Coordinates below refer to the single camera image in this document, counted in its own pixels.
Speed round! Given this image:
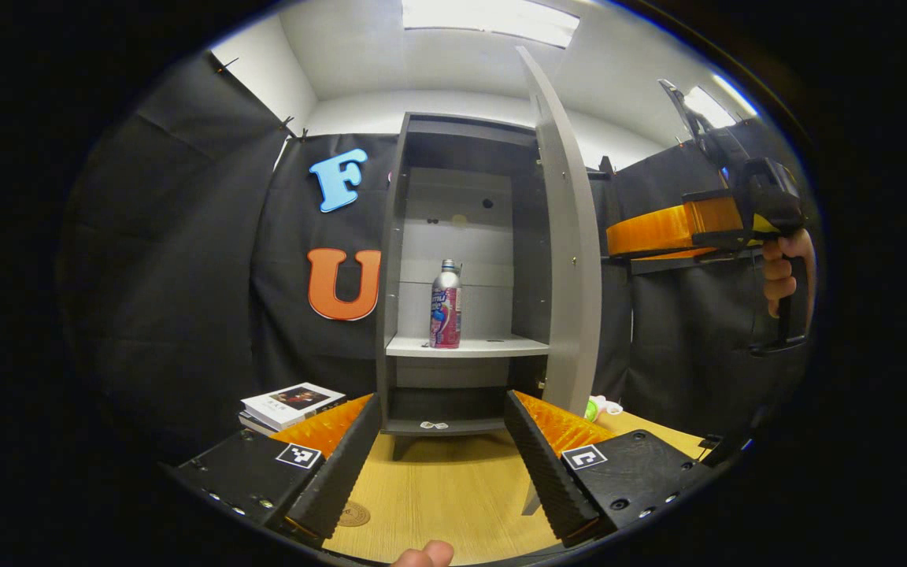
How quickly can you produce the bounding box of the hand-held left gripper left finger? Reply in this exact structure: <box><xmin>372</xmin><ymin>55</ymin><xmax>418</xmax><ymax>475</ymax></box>
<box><xmin>161</xmin><ymin>392</ymin><xmax>382</xmax><ymax>544</ymax></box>

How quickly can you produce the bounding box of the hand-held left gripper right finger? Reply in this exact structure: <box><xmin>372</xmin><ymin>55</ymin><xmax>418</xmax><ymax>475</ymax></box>
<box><xmin>504</xmin><ymin>390</ymin><xmax>716</xmax><ymax>550</ymax></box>

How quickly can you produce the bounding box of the beige cabinet door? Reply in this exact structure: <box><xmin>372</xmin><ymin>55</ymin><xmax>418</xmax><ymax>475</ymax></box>
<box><xmin>516</xmin><ymin>46</ymin><xmax>604</xmax><ymax>517</ymax></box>

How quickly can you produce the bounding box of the silver bottle with red label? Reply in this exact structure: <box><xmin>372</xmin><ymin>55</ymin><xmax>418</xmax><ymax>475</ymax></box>
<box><xmin>429</xmin><ymin>259</ymin><xmax>464</xmax><ymax>350</ymax></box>

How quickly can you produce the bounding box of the grey cabinet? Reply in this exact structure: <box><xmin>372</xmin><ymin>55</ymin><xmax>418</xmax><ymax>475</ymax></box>
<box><xmin>375</xmin><ymin>113</ymin><xmax>553</xmax><ymax>461</ymax></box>

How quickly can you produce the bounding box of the green and pink plush toy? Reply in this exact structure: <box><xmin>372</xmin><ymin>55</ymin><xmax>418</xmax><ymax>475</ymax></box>
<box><xmin>584</xmin><ymin>395</ymin><xmax>624</xmax><ymax>422</ymax></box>

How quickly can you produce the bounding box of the white book with picture cover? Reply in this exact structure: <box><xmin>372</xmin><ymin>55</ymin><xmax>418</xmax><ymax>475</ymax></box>
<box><xmin>241</xmin><ymin>383</ymin><xmax>347</xmax><ymax>432</ymax></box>

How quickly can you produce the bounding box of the small ceiling light panel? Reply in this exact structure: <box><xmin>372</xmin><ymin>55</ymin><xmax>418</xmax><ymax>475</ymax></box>
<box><xmin>682</xmin><ymin>75</ymin><xmax>760</xmax><ymax>131</ymax></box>

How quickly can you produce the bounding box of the large ceiling light panel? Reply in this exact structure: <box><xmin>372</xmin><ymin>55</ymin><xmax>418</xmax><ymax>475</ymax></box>
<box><xmin>401</xmin><ymin>0</ymin><xmax>580</xmax><ymax>48</ymax></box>

